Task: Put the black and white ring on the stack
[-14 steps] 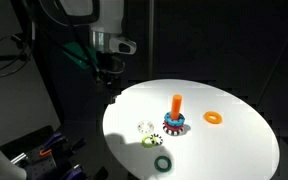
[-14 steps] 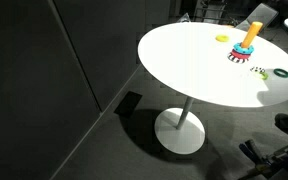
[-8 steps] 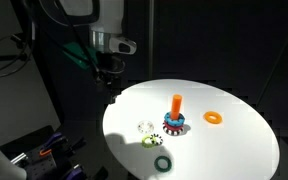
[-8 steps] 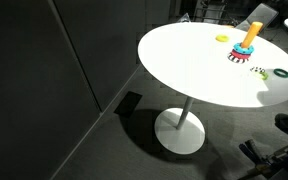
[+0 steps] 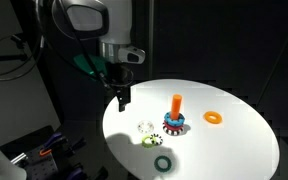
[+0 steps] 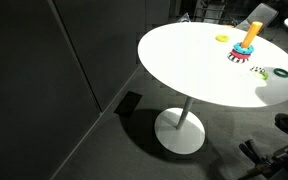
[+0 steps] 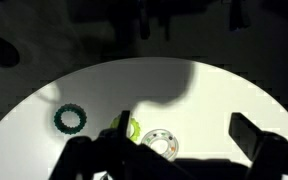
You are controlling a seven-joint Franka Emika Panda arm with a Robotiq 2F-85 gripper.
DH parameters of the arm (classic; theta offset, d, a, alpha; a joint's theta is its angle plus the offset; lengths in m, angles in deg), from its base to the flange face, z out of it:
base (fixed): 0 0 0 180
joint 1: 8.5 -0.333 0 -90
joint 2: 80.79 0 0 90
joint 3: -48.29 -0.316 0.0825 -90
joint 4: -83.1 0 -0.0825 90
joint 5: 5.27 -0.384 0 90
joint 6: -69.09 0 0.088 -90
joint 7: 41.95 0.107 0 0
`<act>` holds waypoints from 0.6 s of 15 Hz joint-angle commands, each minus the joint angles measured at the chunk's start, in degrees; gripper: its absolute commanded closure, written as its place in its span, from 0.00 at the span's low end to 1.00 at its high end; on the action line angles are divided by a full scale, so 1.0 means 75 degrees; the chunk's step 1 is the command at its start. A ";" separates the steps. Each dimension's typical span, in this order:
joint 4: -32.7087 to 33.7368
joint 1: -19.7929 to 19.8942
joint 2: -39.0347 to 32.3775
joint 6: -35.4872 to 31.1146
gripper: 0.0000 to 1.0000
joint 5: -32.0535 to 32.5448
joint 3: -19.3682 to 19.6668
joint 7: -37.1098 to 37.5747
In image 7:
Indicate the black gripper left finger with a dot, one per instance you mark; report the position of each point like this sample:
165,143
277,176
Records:
124,125

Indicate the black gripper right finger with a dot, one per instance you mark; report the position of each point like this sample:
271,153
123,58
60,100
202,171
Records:
245,131

